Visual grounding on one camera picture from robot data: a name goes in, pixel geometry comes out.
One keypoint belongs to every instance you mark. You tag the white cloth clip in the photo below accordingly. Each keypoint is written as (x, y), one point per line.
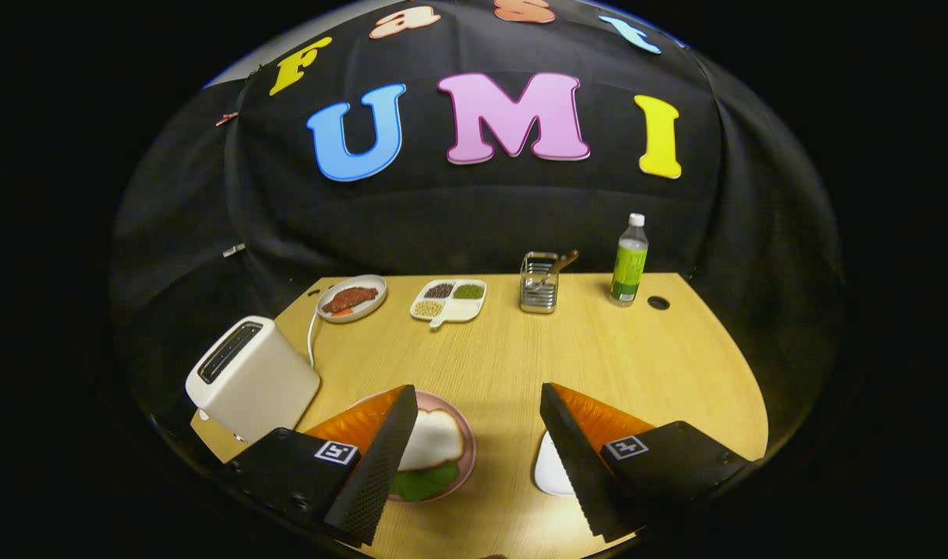
(234, 250)

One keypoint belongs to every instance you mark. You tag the toasted bread slice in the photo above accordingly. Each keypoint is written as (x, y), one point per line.
(435, 442)

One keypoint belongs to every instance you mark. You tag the white square plate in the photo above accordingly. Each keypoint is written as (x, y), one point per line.
(551, 470)

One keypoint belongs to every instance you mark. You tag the red meat slice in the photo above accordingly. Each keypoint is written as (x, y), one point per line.
(349, 299)

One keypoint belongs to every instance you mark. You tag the wooden spoon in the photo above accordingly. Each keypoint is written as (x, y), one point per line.
(564, 262)

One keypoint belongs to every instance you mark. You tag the black backdrop cloth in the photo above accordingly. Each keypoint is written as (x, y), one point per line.
(481, 210)

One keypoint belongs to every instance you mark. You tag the white round plate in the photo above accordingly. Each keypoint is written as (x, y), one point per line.
(370, 310)

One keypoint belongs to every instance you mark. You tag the green lettuce leaf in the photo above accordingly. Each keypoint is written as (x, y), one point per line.
(423, 483)

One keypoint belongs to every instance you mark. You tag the white toaster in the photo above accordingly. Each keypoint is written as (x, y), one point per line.
(264, 388)

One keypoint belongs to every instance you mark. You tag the pink round plate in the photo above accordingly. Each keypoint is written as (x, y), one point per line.
(465, 470)

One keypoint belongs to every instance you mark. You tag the green label plastic bottle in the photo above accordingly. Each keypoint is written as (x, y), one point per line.
(629, 268)

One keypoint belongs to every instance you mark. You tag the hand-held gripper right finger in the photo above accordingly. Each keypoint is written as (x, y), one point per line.
(578, 466)

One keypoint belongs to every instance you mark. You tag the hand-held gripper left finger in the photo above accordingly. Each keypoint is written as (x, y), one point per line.
(376, 466)

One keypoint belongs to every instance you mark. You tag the white divided dish with beans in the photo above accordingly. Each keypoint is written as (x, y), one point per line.
(462, 310)

